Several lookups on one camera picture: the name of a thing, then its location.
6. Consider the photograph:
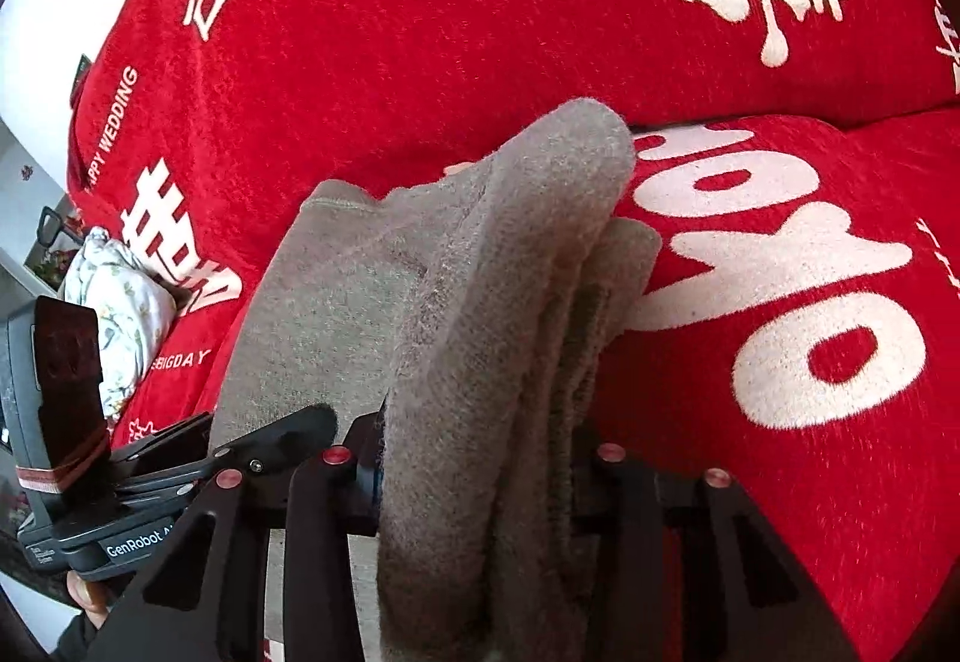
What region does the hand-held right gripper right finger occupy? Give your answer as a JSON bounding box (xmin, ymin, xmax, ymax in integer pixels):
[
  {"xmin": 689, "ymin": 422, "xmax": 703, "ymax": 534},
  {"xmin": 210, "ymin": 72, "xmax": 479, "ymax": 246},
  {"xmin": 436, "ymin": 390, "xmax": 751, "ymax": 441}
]
[{"xmin": 571, "ymin": 441, "xmax": 863, "ymax": 662}]

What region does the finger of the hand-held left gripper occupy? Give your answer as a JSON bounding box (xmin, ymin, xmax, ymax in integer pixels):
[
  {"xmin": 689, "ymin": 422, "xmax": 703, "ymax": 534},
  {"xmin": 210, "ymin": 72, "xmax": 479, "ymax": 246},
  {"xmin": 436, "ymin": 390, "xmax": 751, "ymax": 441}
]
[
  {"xmin": 112, "ymin": 405, "xmax": 338, "ymax": 482},
  {"xmin": 116, "ymin": 469, "xmax": 220, "ymax": 507}
]

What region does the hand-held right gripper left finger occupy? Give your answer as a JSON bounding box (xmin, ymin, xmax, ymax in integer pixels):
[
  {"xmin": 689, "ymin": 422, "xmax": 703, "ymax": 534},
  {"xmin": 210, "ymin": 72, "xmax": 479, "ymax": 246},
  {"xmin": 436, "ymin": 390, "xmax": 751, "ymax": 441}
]
[{"xmin": 90, "ymin": 407, "xmax": 386, "ymax": 662}]

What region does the grey knit sweater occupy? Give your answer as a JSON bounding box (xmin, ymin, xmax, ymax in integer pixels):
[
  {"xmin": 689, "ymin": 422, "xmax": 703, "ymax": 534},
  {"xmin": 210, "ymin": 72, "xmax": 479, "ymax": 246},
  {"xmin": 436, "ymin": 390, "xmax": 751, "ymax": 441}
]
[{"xmin": 212, "ymin": 97, "xmax": 665, "ymax": 662}]

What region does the person's left forearm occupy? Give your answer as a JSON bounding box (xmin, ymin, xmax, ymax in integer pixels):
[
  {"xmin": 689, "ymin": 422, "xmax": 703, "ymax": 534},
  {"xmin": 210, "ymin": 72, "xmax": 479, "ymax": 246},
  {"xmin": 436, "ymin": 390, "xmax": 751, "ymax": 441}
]
[{"xmin": 49, "ymin": 613, "xmax": 107, "ymax": 662}]

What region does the person's left hand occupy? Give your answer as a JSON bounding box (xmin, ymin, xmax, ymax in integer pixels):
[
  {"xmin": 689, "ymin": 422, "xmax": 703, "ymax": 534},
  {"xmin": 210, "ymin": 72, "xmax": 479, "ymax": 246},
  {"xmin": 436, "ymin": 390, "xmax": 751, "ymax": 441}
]
[{"xmin": 66, "ymin": 570, "xmax": 115, "ymax": 633}]

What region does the white floral pillow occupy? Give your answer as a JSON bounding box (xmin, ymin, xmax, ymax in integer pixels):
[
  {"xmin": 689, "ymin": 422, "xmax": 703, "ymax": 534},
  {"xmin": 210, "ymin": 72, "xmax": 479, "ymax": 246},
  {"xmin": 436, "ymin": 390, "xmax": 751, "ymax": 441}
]
[{"xmin": 64, "ymin": 227, "xmax": 178, "ymax": 420}]

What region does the small black object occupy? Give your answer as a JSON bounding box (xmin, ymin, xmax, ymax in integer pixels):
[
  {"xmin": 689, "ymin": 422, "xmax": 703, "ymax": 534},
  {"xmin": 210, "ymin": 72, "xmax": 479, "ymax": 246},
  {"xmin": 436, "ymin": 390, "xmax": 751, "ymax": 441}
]
[{"xmin": 33, "ymin": 204, "xmax": 67, "ymax": 252}]

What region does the red printed sofa cover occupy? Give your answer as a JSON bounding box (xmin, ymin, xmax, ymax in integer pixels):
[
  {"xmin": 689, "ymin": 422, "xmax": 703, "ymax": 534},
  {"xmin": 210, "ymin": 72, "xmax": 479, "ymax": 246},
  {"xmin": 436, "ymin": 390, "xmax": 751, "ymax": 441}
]
[{"xmin": 66, "ymin": 0, "xmax": 960, "ymax": 662}]

